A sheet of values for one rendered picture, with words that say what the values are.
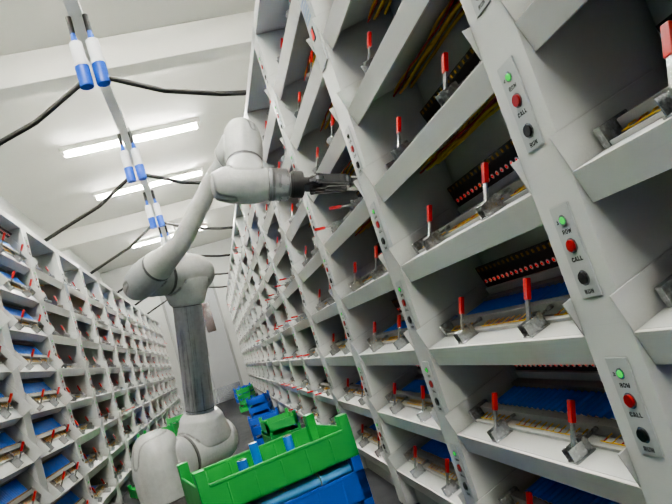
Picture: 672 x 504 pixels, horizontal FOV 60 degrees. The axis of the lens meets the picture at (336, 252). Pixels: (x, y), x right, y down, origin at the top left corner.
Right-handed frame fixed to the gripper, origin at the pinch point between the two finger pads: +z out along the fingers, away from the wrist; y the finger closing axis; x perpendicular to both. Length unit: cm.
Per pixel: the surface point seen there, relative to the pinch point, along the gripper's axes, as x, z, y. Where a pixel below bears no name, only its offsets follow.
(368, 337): -42, 10, -45
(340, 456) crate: -66, -19, 43
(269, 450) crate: -66, -31, 26
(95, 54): 93, -92, -103
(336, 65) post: 23.2, -9.8, 24.0
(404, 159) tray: -9.0, -2.2, 46.7
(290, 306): -18, -1, -186
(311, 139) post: 31, -6, -46
